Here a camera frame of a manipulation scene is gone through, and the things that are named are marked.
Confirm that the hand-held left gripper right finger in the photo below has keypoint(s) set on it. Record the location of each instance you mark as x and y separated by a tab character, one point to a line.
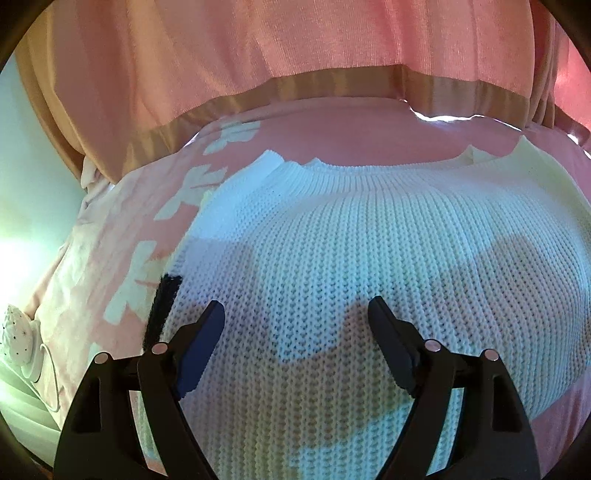
391	346

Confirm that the pink bed sheet white pattern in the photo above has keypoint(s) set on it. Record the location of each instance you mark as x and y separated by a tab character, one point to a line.
115	240

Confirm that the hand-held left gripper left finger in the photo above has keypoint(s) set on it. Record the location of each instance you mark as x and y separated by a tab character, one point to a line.
201	346

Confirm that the pink curtain with tan hem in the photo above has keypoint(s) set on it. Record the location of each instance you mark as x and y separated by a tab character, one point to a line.
277	41

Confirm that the white bedside table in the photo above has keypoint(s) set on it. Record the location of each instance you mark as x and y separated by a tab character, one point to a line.
23	406

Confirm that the white black red knit sweater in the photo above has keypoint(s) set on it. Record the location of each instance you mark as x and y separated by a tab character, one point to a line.
346	240

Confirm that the white fluffy cloth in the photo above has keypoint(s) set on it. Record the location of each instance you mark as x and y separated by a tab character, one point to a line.
92	173

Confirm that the white dotted night lamp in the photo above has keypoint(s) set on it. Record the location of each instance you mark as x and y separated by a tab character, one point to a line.
16	337

